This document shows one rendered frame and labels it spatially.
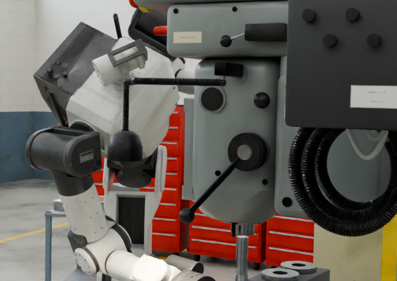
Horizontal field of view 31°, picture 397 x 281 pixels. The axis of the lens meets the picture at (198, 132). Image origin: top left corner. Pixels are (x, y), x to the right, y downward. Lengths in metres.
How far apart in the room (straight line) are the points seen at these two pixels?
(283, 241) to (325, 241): 3.06
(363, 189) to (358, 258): 1.96
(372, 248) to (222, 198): 1.86
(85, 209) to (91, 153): 0.14
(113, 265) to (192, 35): 0.67
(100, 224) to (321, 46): 0.95
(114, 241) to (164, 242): 4.99
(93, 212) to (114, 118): 0.24
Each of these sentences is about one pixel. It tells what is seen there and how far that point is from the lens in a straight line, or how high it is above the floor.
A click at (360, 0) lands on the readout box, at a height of 1.69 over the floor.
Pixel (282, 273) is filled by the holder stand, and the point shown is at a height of 1.13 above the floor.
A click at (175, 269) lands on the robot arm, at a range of 1.63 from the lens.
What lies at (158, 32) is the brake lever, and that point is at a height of 1.70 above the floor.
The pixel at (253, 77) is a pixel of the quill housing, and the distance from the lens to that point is 1.33.
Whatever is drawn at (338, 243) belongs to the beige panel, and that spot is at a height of 0.92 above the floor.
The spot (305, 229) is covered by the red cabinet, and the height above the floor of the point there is 0.44.
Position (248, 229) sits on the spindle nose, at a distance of 1.44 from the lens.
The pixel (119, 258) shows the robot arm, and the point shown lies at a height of 1.16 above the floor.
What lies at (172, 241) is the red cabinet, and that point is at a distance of 6.78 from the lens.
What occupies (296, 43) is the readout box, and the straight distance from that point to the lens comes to 1.02.
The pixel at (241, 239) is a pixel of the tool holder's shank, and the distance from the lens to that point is 1.46.
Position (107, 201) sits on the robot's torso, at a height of 1.25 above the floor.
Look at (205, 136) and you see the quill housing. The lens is 1.37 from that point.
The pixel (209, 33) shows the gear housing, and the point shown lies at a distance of 1.35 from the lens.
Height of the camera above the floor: 1.56
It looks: 3 degrees down
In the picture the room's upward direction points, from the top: 1 degrees clockwise
